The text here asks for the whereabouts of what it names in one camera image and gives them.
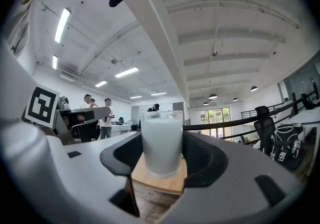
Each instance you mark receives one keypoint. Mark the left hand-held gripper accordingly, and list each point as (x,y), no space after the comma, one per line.
(42,105)

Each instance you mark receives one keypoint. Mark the black barred balcony railing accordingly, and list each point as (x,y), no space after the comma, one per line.
(260,111)

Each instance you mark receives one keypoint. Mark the white cup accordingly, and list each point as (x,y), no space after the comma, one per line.
(162,143)

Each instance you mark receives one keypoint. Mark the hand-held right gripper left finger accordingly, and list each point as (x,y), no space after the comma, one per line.
(85,168)

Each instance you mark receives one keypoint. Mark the dark curved handrail railing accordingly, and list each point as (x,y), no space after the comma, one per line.
(240,121)

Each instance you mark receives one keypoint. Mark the grey door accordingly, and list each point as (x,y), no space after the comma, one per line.
(178,109)

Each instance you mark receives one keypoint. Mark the black mesh office chair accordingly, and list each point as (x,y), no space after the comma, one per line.
(263,128)

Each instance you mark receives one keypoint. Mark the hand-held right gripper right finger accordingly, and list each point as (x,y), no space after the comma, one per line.
(235,173)

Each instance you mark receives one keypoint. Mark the small black office chair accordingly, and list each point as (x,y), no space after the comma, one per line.
(121,119)

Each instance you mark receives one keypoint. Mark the black office chair with headrest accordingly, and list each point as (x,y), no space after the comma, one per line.
(308,102)

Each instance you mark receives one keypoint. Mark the large glass window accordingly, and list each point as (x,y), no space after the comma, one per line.
(216,120)

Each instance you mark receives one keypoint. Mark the long fluorescent ceiling light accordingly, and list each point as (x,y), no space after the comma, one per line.
(126,72)
(62,25)
(54,62)
(101,83)
(158,93)
(135,97)

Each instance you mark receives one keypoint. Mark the small white desk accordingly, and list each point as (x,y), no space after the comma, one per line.
(121,128)

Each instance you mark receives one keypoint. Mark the small grey ceiling fixture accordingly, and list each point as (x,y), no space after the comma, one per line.
(214,53)
(114,61)

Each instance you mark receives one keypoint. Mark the black and white backpack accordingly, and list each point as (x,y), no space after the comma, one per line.
(287,143)

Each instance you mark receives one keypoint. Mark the person's white printed t-shirt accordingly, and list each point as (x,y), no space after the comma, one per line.
(22,18)

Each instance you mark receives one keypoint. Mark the white air conditioner unit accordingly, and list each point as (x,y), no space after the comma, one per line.
(67,77)

